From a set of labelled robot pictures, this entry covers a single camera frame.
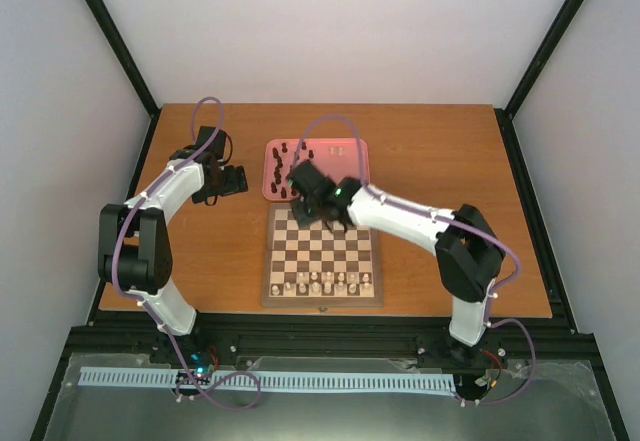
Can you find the white chess king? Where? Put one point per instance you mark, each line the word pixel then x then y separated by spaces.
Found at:
pixel 315 289

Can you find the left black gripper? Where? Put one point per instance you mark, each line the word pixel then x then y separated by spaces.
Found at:
pixel 236 183

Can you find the pink plastic tray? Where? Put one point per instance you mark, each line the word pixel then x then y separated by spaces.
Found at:
pixel 279 154

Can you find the wooden chess board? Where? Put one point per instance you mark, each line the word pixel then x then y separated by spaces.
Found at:
pixel 292 249

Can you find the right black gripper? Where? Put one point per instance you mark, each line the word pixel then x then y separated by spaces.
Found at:
pixel 301 217

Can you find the light blue cable duct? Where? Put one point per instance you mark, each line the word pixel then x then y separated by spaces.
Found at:
pixel 272 381

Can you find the black aluminium frame base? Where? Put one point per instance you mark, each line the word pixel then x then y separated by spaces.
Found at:
pixel 556 338

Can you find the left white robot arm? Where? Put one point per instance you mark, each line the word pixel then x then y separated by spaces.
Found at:
pixel 134 252

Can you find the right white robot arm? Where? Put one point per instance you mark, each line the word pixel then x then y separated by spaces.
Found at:
pixel 463 244

